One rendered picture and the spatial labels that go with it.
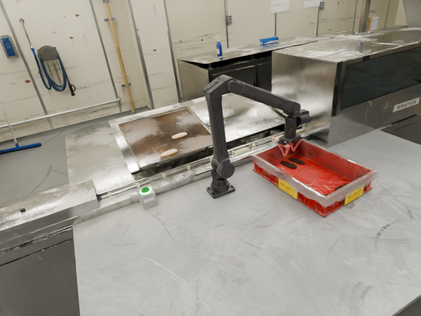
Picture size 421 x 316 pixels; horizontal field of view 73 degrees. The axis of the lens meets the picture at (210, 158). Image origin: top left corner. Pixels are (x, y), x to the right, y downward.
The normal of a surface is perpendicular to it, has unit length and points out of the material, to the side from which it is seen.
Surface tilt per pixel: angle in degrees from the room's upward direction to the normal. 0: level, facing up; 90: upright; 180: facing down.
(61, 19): 90
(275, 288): 0
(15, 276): 90
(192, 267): 0
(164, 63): 90
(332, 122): 90
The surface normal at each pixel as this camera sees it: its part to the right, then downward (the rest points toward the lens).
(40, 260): 0.45, 0.40
